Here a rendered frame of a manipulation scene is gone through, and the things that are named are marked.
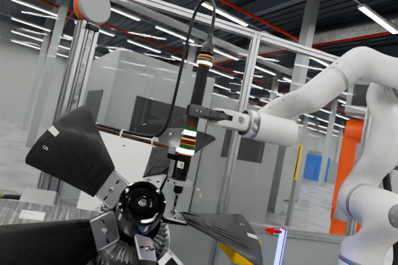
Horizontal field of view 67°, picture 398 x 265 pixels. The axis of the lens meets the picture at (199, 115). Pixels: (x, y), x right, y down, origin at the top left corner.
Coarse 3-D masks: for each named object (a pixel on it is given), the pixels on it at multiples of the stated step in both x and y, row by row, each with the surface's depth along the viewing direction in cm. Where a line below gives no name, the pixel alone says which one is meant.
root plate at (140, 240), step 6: (138, 234) 74; (138, 240) 73; (144, 240) 76; (150, 240) 79; (138, 246) 71; (144, 246) 74; (150, 246) 78; (138, 252) 70; (144, 252) 73; (150, 252) 76; (144, 258) 72; (150, 258) 74
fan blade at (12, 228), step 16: (16, 224) 63; (32, 224) 65; (48, 224) 66; (64, 224) 68; (80, 224) 70; (0, 240) 61; (16, 240) 63; (32, 240) 64; (48, 240) 66; (64, 240) 67; (80, 240) 70; (0, 256) 61; (16, 256) 62; (32, 256) 64; (48, 256) 65; (64, 256) 68; (80, 256) 70
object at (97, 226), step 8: (104, 216) 74; (112, 216) 75; (96, 224) 72; (104, 224) 74; (112, 224) 75; (96, 232) 73; (112, 232) 76; (96, 240) 73; (104, 240) 75; (112, 240) 76
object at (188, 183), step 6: (168, 150) 86; (174, 150) 85; (168, 156) 85; (174, 156) 83; (174, 162) 84; (174, 168) 84; (168, 174) 84; (174, 174) 84; (168, 180) 81; (174, 180) 80; (180, 180) 81; (186, 180) 84; (186, 186) 80
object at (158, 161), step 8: (168, 128) 108; (176, 128) 107; (184, 128) 106; (160, 136) 105; (176, 136) 103; (200, 136) 101; (208, 136) 101; (176, 144) 98; (200, 144) 96; (152, 152) 100; (160, 152) 98; (152, 160) 96; (160, 160) 94; (168, 160) 92; (152, 168) 92; (160, 168) 90; (168, 168) 88; (144, 176) 91
